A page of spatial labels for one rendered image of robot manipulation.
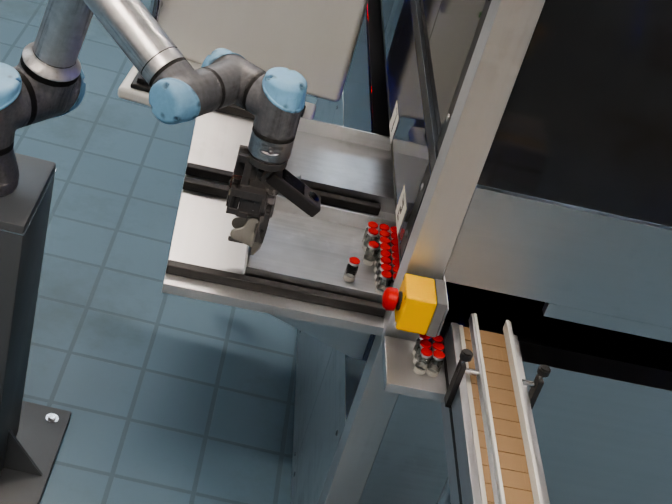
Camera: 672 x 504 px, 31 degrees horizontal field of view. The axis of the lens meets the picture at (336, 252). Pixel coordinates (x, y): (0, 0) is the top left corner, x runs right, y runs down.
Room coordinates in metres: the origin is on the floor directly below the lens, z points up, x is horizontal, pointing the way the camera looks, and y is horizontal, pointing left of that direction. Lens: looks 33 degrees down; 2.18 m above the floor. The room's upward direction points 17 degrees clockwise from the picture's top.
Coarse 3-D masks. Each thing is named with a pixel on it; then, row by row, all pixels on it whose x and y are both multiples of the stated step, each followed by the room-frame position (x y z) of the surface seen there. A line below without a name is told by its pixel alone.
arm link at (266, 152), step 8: (256, 136) 1.81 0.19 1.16; (248, 144) 1.84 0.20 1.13; (256, 144) 1.81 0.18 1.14; (264, 144) 1.80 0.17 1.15; (272, 144) 1.80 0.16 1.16; (280, 144) 1.81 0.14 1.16; (288, 144) 1.82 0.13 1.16; (256, 152) 1.81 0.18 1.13; (264, 152) 1.80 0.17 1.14; (272, 152) 1.80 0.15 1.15; (280, 152) 1.81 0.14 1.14; (288, 152) 1.83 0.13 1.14; (264, 160) 1.80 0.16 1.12; (272, 160) 1.81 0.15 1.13; (280, 160) 1.81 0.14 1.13
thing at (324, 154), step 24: (312, 120) 2.39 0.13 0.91; (312, 144) 2.34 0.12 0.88; (336, 144) 2.38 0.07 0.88; (360, 144) 2.41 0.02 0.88; (384, 144) 2.42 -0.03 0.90; (288, 168) 2.21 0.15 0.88; (312, 168) 2.24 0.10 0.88; (336, 168) 2.27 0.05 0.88; (360, 168) 2.30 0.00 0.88; (384, 168) 2.34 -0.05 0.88; (336, 192) 2.15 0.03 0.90; (360, 192) 2.15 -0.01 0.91; (384, 192) 2.24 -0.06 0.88
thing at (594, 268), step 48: (384, 48) 2.70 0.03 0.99; (432, 96) 2.06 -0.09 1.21; (432, 144) 1.89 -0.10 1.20; (480, 192) 1.77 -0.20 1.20; (480, 240) 1.78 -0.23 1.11; (528, 240) 1.79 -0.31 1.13; (576, 240) 1.80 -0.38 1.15; (624, 240) 1.82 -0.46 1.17; (480, 288) 1.78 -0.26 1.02; (528, 288) 1.80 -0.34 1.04; (576, 288) 1.81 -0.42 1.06; (624, 288) 1.82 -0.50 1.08
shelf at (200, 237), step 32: (224, 128) 2.30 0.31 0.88; (192, 160) 2.14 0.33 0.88; (224, 160) 2.17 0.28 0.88; (192, 192) 2.02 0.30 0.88; (192, 224) 1.91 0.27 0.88; (224, 224) 1.94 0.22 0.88; (192, 256) 1.81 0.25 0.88; (224, 256) 1.84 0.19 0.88; (192, 288) 1.72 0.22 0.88; (224, 288) 1.75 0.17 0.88; (320, 320) 1.76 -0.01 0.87; (352, 320) 1.77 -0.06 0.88
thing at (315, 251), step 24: (288, 216) 2.04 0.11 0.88; (336, 216) 2.06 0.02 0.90; (360, 216) 2.07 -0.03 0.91; (264, 240) 1.93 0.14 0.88; (288, 240) 1.95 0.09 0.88; (312, 240) 1.98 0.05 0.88; (336, 240) 2.00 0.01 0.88; (360, 240) 2.03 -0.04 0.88; (264, 264) 1.85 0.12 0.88; (288, 264) 1.88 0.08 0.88; (312, 264) 1.90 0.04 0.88; (336, 264) 1.92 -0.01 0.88; (360, 264) 1.95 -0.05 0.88; (312, 288) 1.80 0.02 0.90; (336, 288) 1.81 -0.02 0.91; (360, 288) 1.87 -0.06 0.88
